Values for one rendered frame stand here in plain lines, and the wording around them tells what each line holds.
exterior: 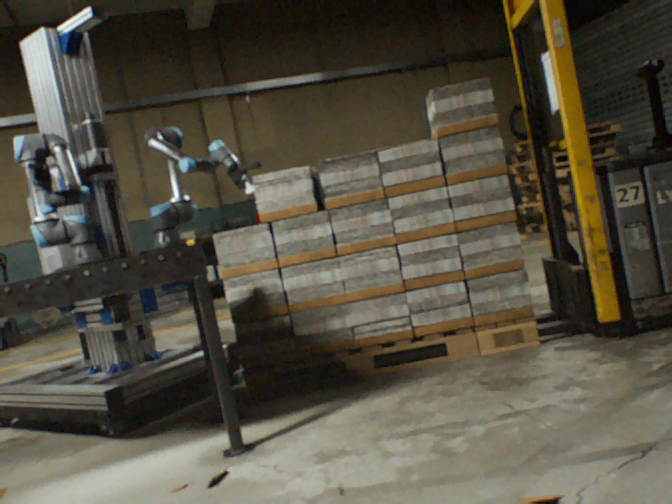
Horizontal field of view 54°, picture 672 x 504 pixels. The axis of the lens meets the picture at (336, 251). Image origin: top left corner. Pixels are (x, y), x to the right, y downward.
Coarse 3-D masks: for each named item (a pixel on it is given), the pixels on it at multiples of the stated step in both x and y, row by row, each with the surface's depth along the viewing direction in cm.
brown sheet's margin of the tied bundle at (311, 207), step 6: (306, 204) 319; (312, 204) 319; (318, 204) 327; (282, 210) 320; (288, 210) 320; (294, 210) 319; (300, 210) 319; (306, 210) 319; (312, 210) 319; (318, 210) 321; (264, 216) 321; (270, 216) 321; (276, 216) 320; (282, 216) 320; (288, 216) 320
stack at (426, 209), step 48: (432, 192) 316; (240, 240) 324; (288, 240) 323; (336, 240) 339; (432, 240) 317; (240, 288) 325; (288, 288) 323; (336, 288) 322; (432, 288) 318; (240, 336) 328; (288, 336) 326; (336, 336) 323; (432, 336) 320
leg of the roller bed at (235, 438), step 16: (208, 288) 245; (208, 304) 245; (208, 320) 245; (208, 336) 245; (224, 352) 247; (224, 368) 247; (224, 384) 247; (224, 400) 247; (224, 416) 247; (240, 432) 248; (240, 448) 248
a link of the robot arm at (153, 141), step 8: (152, 128) 358; (144, 136) 354; (152, 136) 351; (160, 136) 357; (144, 144) 353; (152, 144) 350; (160, 144) 347; (168, 144) 346; (160, 152) 347; (168, 152) 342; (176, 152) 340; (184, 152) 342; (176, 160) 339; (184, 160) 332; (192, 160) 333; (200, 160) 337; (184, 168) 332; (192, 168) 333; (200, 168) 337
